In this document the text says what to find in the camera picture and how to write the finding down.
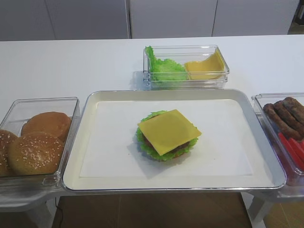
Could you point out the yellow cheese slice on burger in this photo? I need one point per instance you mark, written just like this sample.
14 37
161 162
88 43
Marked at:
168 130

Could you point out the yellow cheese slices stack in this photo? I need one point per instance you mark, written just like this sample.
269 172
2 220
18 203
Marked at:
210 68

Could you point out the brown patty on burger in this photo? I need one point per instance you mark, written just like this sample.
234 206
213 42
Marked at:
180 147

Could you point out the green lettuce in container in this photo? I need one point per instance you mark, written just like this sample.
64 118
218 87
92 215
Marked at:
164 70

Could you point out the sesame bun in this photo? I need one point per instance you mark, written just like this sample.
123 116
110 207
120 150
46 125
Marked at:
35 153
6 139

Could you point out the bun bottom under burger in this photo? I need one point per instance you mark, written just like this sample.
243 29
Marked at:
176 155

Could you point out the white paper liner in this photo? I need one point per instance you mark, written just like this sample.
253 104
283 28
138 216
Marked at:
223 149

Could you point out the red tomato slice front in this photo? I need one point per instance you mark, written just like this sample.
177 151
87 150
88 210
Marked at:
297 148

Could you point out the red tomato slice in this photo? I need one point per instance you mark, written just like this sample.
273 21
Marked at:
296 160
297 148

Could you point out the brown patty back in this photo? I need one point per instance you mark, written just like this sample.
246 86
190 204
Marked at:
285 129

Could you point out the clear lettuce cheese container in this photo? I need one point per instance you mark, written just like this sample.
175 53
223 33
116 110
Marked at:
182 55

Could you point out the red tomato slice middle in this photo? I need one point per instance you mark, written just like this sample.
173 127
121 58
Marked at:
296 160

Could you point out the brown patty front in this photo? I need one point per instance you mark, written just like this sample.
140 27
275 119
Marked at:
292 113

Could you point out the clear patty tomato container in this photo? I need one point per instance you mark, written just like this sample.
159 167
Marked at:
294 184

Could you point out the plain bun bottom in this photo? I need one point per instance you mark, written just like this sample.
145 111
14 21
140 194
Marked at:
54 123

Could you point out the green lettuce on burger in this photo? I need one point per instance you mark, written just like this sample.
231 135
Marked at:
147 147

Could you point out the clear bun container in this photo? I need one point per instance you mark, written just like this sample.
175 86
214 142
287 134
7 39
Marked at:
18 114

